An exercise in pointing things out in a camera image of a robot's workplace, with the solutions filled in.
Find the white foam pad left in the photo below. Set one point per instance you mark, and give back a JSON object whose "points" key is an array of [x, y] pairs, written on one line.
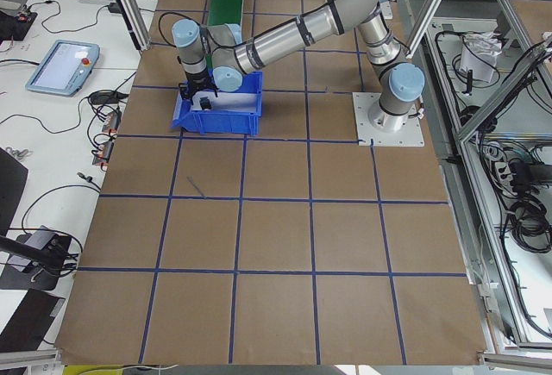
{"points": [[227, 101]]}

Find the aluminium frame post left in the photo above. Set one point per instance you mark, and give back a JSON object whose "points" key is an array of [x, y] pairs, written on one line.
{"points": [[135, 24]]}

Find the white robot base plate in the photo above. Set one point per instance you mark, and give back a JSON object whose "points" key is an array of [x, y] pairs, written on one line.
{"points": [[375, 128]]}

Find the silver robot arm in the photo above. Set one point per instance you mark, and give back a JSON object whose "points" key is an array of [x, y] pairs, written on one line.
{"points": [[401, 82]]}

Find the yellow push button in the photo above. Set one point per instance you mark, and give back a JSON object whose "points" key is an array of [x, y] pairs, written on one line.
{"points": [[205, 103]]}

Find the black monitor stand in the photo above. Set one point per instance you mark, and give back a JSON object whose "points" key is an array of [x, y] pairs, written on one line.
{"points": [[37, 259]]}

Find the aluminium frame right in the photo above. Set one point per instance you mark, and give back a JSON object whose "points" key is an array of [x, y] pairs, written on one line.
{"points": [[498, 135]]}

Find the blue teach pendant near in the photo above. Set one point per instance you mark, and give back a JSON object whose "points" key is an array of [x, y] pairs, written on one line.
{"points": [[64, 69]]}

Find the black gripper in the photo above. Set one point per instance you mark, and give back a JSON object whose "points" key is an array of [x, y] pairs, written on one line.
{"points": [[197, 81]]}

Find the blue plastic bin left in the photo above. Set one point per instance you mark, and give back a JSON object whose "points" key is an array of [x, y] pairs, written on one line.
{"points": [[222, 122]]}

